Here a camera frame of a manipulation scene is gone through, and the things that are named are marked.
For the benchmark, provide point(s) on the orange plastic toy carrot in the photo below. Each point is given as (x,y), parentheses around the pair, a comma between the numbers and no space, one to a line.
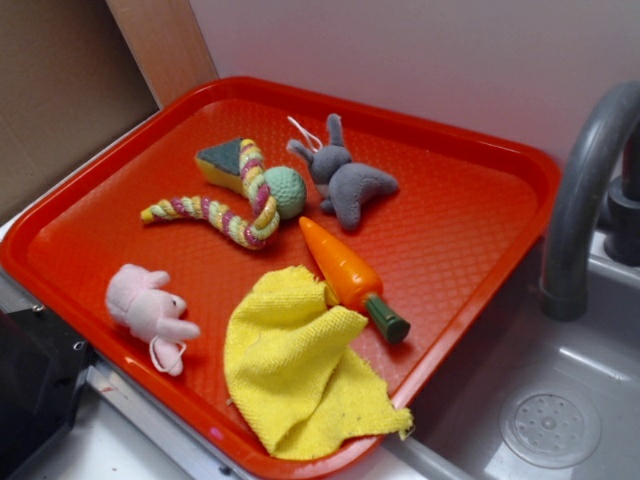
(354,282)

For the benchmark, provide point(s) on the yellow green sponge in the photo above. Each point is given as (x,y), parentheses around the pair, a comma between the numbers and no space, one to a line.
(220,165)

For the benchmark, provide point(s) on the dark faucet handle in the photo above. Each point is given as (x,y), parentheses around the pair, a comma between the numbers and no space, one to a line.
(622,243)

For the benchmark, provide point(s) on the pink plush bunny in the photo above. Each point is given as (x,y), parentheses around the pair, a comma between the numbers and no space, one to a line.
(137,300)

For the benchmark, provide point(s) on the grey plush bunny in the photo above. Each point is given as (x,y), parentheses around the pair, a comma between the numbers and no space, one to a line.
(344,185)

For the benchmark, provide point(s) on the grey toy sink basin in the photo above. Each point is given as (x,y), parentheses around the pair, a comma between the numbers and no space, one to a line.
(522,396)

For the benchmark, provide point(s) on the brown cardboard panel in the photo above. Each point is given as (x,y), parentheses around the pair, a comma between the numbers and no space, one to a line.
(76,75)

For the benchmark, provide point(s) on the yellow cloth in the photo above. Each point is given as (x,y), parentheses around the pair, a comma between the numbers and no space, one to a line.
(293,376)

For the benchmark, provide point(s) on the green textured ball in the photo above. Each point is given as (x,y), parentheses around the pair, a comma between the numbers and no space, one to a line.
(289,189)

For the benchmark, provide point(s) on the multicolour braided rope toy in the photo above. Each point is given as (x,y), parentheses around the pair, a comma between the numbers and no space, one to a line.
(253,234)

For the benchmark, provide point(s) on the grey faucet spout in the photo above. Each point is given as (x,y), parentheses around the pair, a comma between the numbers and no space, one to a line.
(594,162)

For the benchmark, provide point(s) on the red plastic tray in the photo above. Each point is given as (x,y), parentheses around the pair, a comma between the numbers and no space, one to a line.
(468,209)

